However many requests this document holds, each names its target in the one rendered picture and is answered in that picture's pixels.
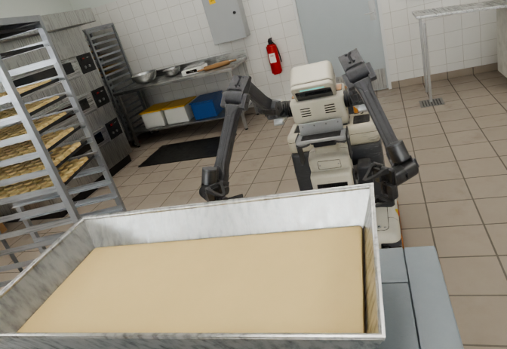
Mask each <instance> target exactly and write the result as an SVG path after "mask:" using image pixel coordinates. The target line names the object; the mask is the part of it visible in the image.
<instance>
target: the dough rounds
mask: <svg viewBox="0 0 507 349"><path fill-rule="evenodd" d="M88 159H89V158H88V157H87V156H86V157H83V158H80V159H74V160H71V161H66V162H65V163H64V164H62V165H61V166H60V167H59V168H58V169H57V170H61V171H60V172H59V174H60V177H61V179H62V180H63V183H64V182H65V181H66V180H67V179H68V178H69V177H70V176H72V175H73V174H74V173H75V172H76V171H77V170H78V169H79V168H80V167H81V166H82V165H83V164H84V163H85V162H86V161H87V160H88ZM51 186H54V184H53V182H52V181H51V178H50V176H49V175H46V176H41V177H38V178H34V179H29V180H26V181H22V182H17V183H14V184H10V185H5V186H2V187H0V199H2V198H6V197H11V196H14V195H18V194H23V193H27V192H30V191H35V190H39V189H42V188H47V187H51Z"/></svg>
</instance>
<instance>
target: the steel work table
mask: <svg viewBox="0 0 507 349"><path fill-rule="evenodd" d="M234 59H236V61H234V62H231V63H230V64H229V65H226V66H221V67H219V68H216V69H212V70H209V71H206V72H205V71H203V72H199V73H195V74H192V75H187V76H183V75H182V71H183V69H185V68H186V67H187V66H191V65H194V64H197V63H203V62H205V63H207V65H208V66H209V65H212V64H215V63H218V62H222V61H225V60H234ZM246 59H247V55H246V52H245V50H241V51H236V52H231V53H228V54H223V55H219V56H215V57H210V58H207V59H203V60H197V61H194V62H190V63H185V64H181V65H178V66H180V72H179V73H178V74H177V75H175V76H171V77H170V76H166V75H165V74H164V73H163V71H164V70H165V69H169V68H172V67H175V66H172V67H169V68H165V69H159V70H156V72H157V74H156V77H155V79H154V80H153V81H151V82H149V83H147V84H137V83H134V84H132V85H130V86H128V87H126V88H124V89H122V90H120V91H118V92H116V93H114V94H113V96H117V98H118V101H119V103H120V106H121V109H122V111H123V112H124V116H125V118H126V120H127V123H128V126H129V128H130V130H131V133H132V135H133V138H134V141H135V143H136V145H137V147H138V148H139V147H140V143H139V140H138V138H137V135H136V134H137V133H145V132H149V131H154V130H155V131H156V132H159V130H162V129H166V128H171V127H179V126H183V125H188V124H196V123H201V122H205V121H213V120H217V119H222V118H225V109H224V110H222V111H221V113H219V114H218V116H216V117H211V118H204V119H199V120H195V117H194V118H192V119H191V120H190V121H187V122H183V123H178V124H166V125H165V126H161V127H153V128H149V129H146V127H145V126H144V127H142V128H141V129H139V130H138V131H137V132H136V133H135V131H134V128H133V125H132V123H131V120H130V118H129V116H128V113H127V110H126V108H125V106H124V103H123V101H122V98H121V95H123V94H127V93H133V92H137V91H141V93H142V95H143V98H144V101H145V104H146V107H147V108H149V107H150V105H149V102H148V100H147V97H146V94H145V91H144V90H147V89H151V88H154V87H160V86H165V85H168V84H174V83H178V82H181V81H188V80H192V79H195V78H201V77H205V76H209V75H215V74H219V73H223V72H229V77H230V79H231V80H232V77H233V74H232V70H233V69H235V68H236V67H237V66H239V65H240V64H241V63H242V64H243V67H244V72H245V75H246V76H249V74H248V70H247V66H246V62H245V60H246ZM252 103H253V102H252V101H250V102H249V106H250V105H251V104H252ZM249 106H248V108H249ZM253 106H254V108H255V112H256V114H257V115H259V113H258V111H257V107H256V104H255V103H253ZM244 113H245V111H242V113H241V119H242V121H243V125H244V128H245V130H248V126H247V122H246V119H245V116H244Z"/></svg>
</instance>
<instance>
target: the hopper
mask: <svg viewBox="0 0 507 349"><path fill-rule="evenodd" d="M385 338H386V331H385V321H384V311H383V293H382V284H381V273H380V263H379V245H378V236H377V226H376V207H375V197H374V188H373V182H372V183H365V184H359V185H346V186H340V187H332V188H320V189H313V190H307V191H294V192H288V193H280V194H268V195H261V196H254V197H242V198H235V199H228V200H221V201H209V202H202V203H196V204H183V205H176V206H169V207H157V208H150V209H143V210H131V211H124V212H117V213H104V214H98V215H91V216H82V217H81V218H80V219H79V220H78V221H77V222H76V223H75V224H74V225H73V226H72V227H70V228H69V229H68V230H67V231H66V232H65V233H64V234H62V235H61V236H60V237H59V238H58V239H57V240H56V241H55V242H53V243H52V244H51V245H50V246H49V247H48V248H47V249H46V250H45V251H44V252H43V253H42V254H41V255H40V256H39V257H38V258H36V259H35V260H34V261H33V262H32V263H31V264H30V265H28V266H27V267H26V268H25V269H24V270H23V271H22V272H21V273H19V274H18V275H17V276H16V277H15V278H14V279H13V280H12V281H11V282H10V283H9V284H8V285H7V286H6V287H5V288H3V289H2V290H1V291H0V349H377V348H378V347H379V345H380V344H381V343H382V342H383V341H385Z"/></svg>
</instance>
